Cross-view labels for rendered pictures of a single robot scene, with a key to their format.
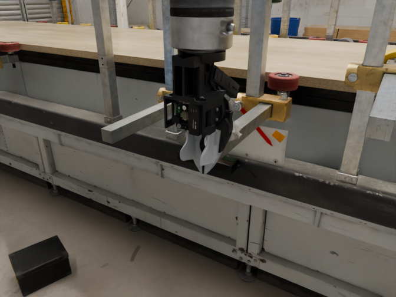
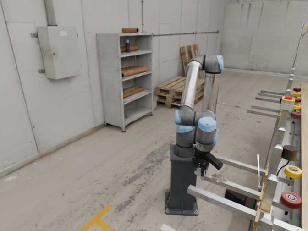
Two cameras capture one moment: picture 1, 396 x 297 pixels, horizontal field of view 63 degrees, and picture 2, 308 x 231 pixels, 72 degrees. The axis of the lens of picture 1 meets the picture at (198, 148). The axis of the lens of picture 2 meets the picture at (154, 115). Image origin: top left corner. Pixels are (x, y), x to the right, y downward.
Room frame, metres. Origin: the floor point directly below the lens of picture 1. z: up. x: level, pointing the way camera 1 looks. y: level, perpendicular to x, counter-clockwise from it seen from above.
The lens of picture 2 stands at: (0.25, -1.01, 1.64)
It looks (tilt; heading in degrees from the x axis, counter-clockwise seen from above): 23 degrees down; 92
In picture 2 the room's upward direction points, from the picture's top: straight up
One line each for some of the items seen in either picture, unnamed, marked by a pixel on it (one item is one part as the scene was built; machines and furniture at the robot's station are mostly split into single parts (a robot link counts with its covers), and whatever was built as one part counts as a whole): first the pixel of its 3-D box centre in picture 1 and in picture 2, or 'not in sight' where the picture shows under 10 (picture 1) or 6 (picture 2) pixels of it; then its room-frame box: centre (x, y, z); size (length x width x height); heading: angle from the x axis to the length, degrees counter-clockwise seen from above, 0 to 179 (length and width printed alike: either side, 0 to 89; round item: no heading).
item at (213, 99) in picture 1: (198, 91); (201, 156); (0.49, 0.00, 0.97); 0.09 x 0.08 x 0.12; 149
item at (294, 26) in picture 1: (284, 37); not in sight; (6.48, -1.63, 0.36); 0.59 x 0.57 x 0.73; 148
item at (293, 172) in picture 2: not in sight; (291, 177); (1.00, -0.02, 0.85); 0.08 x 0.08 x 0.11
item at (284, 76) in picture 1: (281, 93); (288, 205); (0.87, -0.23, 0.85); 0.08 x 0.08 x 0.11
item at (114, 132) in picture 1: (165, 109); (252, 169); (0.83, 0.09, 0.82); 0.44 x 0.03 x 0.04; 149
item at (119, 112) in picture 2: not in sight; (128, 80); (-0.31, 2.64, 0.78); 0.90 x 0.45 x 1.55; 58
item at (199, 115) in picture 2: not in sight; (205, 120); (0.51, 0.11, 1.14); 0.12 x 0.12 x 0.09; 76
